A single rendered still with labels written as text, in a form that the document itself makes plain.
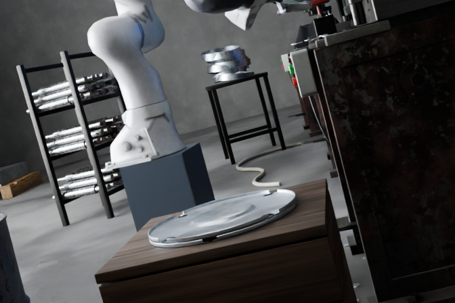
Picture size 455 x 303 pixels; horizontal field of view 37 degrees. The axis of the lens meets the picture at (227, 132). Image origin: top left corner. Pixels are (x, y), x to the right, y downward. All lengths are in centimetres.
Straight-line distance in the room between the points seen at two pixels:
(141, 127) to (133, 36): 24
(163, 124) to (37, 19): 718
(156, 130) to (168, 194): 17
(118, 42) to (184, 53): 672
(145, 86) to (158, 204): 31
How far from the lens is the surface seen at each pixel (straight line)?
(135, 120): 182
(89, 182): 395
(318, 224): 111
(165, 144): 181
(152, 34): 187
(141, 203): 183
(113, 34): 176
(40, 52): 893
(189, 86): 848
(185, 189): 178
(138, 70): 181
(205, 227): 125
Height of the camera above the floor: 63
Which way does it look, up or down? 5 degrees down
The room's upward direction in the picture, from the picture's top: 15 degrees counter-clockwise
